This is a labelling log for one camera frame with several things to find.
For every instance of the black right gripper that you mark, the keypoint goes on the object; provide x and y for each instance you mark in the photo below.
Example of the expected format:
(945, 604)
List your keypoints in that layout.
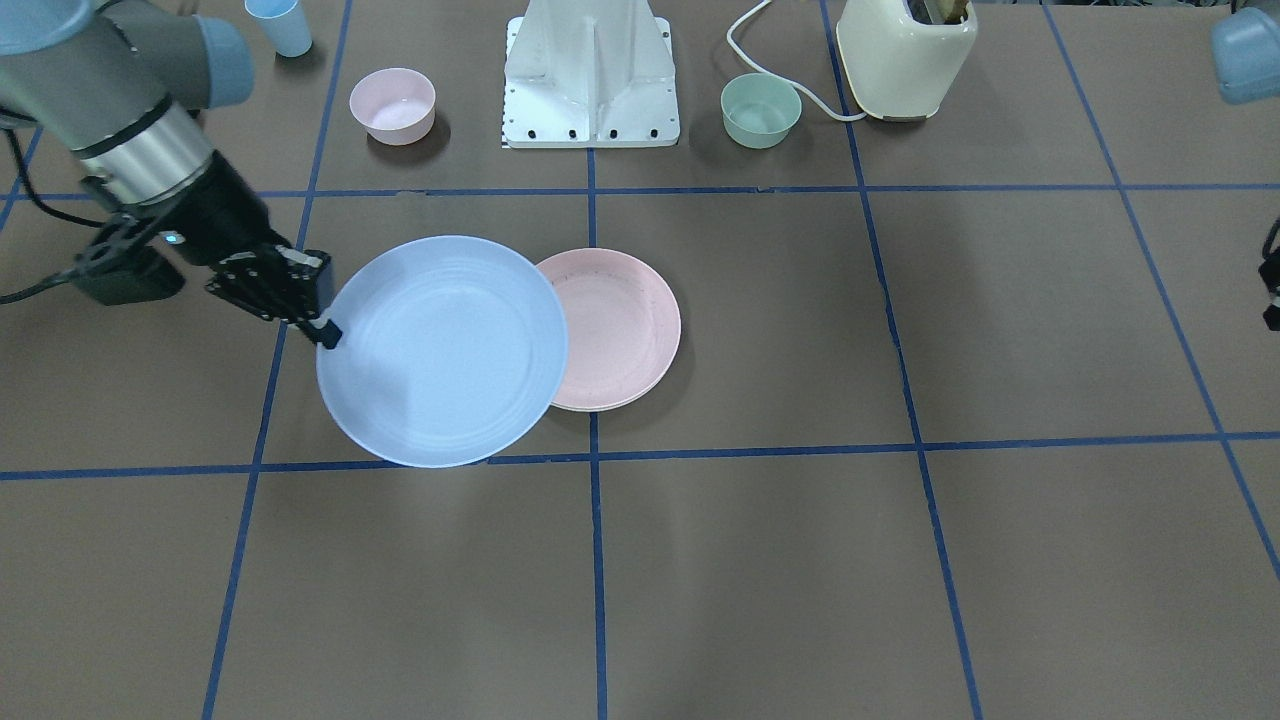
(224, 216)

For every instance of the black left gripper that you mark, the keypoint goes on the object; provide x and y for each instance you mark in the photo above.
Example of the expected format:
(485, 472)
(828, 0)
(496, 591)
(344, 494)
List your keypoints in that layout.
(1273, 316)

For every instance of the light blue plate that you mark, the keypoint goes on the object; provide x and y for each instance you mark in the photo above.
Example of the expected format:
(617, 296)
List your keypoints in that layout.
(452, 348)

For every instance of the pink plate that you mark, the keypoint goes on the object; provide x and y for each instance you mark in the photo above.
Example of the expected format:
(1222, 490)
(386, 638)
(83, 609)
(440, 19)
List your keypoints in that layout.
(624, 327)

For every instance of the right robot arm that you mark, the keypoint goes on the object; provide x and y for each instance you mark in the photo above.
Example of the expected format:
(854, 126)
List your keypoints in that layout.
(119, 83)

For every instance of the pink bowl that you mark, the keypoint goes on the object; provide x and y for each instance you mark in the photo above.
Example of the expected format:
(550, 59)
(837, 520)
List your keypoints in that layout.
(396, 106)

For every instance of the light blue cup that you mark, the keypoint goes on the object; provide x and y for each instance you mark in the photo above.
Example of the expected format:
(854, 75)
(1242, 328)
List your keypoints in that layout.
(284, 23)

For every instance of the cream toaster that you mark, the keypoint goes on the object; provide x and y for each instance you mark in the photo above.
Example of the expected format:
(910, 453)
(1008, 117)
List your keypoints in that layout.
(899, 70)

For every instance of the bread slice in toaster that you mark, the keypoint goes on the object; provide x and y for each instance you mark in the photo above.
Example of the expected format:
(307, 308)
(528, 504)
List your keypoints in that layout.
(938, 12)

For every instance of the green bowl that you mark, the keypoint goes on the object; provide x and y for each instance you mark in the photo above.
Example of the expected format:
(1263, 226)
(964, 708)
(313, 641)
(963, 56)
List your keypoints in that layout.
(758, 111)

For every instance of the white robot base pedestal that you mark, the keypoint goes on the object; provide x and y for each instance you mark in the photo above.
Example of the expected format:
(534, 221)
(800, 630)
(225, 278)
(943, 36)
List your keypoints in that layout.
(589, 75)

